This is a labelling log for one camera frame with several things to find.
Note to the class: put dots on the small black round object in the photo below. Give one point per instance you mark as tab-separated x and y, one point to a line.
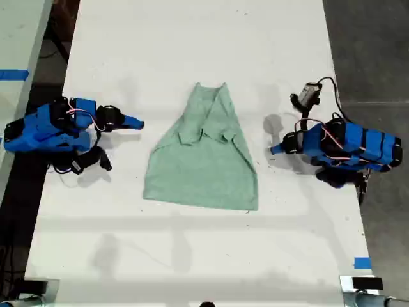
207	304

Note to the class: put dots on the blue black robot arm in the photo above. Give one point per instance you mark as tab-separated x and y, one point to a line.
367	144
35	131

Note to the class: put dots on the long blue tape strip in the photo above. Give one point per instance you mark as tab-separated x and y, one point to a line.
14	74

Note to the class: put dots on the silver metal bracket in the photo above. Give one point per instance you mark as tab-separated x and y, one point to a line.
52	291
346	294

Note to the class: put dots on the pale green T-shirt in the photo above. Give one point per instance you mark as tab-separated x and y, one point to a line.
198	172

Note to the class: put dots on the black camera stalk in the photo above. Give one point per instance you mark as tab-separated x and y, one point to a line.
305	120

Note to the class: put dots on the black table clamp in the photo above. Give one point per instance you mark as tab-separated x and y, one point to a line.
361	188

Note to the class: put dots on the short blue tape piece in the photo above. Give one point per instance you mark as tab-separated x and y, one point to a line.
362	263

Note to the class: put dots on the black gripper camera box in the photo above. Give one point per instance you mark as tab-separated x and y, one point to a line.
86	160
308	94

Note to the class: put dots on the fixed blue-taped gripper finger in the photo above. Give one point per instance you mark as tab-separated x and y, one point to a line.
128	126
278	153

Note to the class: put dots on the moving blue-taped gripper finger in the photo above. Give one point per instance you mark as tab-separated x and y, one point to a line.
278	147
131	121

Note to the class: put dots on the small black box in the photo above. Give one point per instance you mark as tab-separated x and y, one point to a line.
367	283
35	286

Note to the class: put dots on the pale side table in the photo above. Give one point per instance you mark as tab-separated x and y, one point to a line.
19	38

